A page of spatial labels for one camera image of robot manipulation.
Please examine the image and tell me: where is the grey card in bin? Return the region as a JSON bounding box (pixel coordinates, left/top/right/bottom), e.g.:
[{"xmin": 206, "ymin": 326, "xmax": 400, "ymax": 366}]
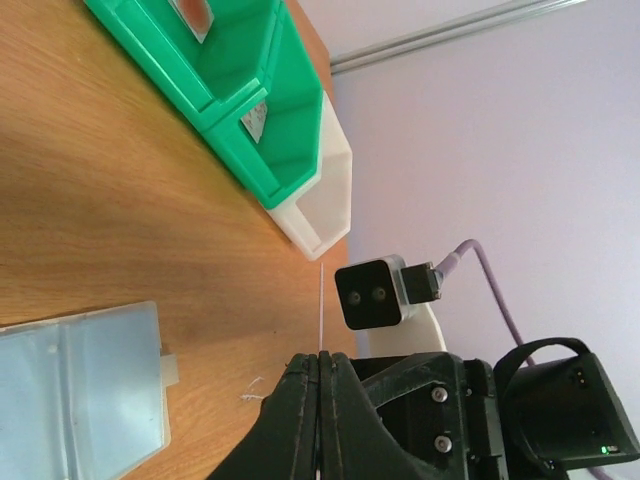
[{"xmin": 240, "ymin": 100, "xmax": 268, "ymax": 144}]

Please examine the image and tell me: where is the white translucent bin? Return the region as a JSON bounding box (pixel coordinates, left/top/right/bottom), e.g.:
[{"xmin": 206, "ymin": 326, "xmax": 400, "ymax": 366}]
[{"xmin": 267, "ymin": 93, "xmax": 353, "ymax": 261}]

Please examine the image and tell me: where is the beige leather card holder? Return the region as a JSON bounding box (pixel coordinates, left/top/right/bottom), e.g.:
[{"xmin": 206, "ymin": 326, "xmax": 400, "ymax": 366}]
[{"xmin": 1, "ymin": 301, "xmax": 179, "ymax": 479}]

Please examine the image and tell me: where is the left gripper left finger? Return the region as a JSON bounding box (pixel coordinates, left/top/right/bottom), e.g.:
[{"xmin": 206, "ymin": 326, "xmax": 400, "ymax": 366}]
[{"xmin": 209, "ymin": 354, "xmax": 320, "ymax": 480}]

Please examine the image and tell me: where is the right aluminium frame post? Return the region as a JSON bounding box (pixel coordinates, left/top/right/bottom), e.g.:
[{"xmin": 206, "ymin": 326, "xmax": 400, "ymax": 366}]
[{"xmin": 330, "ymin": 0, "xmax": 583, "ymax": 76}]

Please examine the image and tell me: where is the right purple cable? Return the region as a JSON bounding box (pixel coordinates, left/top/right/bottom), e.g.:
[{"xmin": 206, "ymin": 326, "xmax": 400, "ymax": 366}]
[{"xmin": 432, "ymin": 238, "xmax": 539, "ymax": 369}]

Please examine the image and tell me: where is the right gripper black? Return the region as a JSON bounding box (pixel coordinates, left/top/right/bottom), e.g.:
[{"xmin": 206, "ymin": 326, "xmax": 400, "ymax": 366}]
[{"xmin": 351, "ymin": 352, "xmax": 500, "ymax": 479}]

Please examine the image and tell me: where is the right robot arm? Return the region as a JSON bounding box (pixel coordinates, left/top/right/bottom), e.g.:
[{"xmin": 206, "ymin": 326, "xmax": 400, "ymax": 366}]
[{"xmin": 352, "ymin": 338, "xmax": 639, "ymax": 479}]

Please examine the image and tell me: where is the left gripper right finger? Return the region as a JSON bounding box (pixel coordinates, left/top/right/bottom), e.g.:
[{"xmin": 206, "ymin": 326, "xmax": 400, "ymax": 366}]
[{"xmin": 318, "ymin": 351, "xmax": 435, "ymax": 479}]

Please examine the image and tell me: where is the card with red circles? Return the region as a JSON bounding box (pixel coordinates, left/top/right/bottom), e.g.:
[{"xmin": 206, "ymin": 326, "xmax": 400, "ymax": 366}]
[{"xmin": 170, "ymin": 0, "xmax": 214, "ymax": 44}]

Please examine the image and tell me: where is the green two-compartment bin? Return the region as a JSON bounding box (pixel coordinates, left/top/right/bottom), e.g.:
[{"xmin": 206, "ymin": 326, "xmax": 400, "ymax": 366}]
[{"xmin": 87, "ymin": 1, "xmax": 323, "ymax": 209}]

